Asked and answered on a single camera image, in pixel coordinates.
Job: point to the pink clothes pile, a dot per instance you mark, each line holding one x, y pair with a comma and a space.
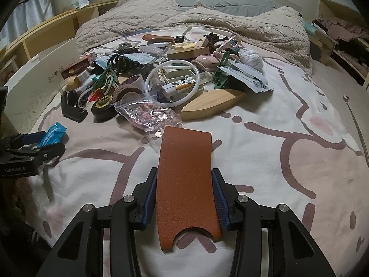
343, 27

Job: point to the metal back scratcher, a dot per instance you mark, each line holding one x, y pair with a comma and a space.
356, 121

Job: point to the grey knit ball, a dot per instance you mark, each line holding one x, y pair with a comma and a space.
252, 59

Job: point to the blue snack packet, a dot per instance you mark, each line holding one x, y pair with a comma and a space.
53, 134

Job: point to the black claw hair clip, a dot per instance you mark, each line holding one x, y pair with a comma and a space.
122, 62

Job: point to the boat-shaped wooden board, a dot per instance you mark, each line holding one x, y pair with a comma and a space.
213, 104

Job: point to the grey pillow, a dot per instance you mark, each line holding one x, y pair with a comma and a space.
230, 3

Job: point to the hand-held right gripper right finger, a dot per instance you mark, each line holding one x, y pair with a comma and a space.
219, 199

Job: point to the brown wallet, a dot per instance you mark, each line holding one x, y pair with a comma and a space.
158, 38

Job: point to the beige fluffy blanket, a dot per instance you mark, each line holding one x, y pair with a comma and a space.
144, 14

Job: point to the black round tin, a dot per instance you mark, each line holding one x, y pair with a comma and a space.
103, 108

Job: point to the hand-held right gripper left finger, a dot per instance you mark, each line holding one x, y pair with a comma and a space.
151, 199

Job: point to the purple tape roll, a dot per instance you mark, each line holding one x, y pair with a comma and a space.
134, 80

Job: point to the navy blue cloth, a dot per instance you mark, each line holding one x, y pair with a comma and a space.
135, 33

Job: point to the brown bedside stool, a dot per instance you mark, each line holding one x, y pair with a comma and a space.
316, 49

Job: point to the green clothes peg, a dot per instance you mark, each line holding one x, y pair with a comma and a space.
222, 72
101, 79

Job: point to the red foil packet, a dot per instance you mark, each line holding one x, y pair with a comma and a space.
94, 95

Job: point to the silver foil packet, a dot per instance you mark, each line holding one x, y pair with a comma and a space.
141, 58

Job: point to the clear organiser box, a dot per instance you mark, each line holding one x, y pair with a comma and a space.
201, 78

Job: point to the zip bag of pink beads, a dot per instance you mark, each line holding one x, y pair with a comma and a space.
150, 115

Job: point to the black folding holder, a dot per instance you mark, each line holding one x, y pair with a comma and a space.
72, 108

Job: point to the teal tissue pack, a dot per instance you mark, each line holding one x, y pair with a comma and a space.
309, 26

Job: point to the red box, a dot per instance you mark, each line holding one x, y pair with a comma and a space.
76, 67

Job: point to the pink sunglasses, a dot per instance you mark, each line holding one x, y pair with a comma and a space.
230, 43

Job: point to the grey curtain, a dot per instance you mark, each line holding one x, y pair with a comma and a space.
37, 11

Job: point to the blue face mask pack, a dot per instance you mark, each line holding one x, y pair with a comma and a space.
104, 60

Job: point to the pink computer mouse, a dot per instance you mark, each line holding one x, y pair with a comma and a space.
207, 62

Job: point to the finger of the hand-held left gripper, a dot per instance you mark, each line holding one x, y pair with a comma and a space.
28, 138
43, 151

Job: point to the white plastic tube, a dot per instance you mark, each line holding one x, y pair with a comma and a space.
150, 76

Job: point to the white shoe box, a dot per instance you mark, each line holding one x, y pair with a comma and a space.
37, 86

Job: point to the dark beaded tangle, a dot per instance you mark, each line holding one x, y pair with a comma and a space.
216, 39

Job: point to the white blue mask packet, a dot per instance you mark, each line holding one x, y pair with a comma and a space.
250, 79

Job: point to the beige masking tape roll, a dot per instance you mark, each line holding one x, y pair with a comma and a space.
72, 82

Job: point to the cream printed box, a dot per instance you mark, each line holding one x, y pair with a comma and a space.
184, 46

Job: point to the brown fuzzy roll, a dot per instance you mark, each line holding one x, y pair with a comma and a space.
126, 95

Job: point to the silver tape roll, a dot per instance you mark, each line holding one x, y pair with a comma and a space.
125, 46

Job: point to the wooden shelf unit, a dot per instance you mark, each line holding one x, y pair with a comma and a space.
57, 24

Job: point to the brown leather pouch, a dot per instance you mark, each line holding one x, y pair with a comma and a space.
187, 179

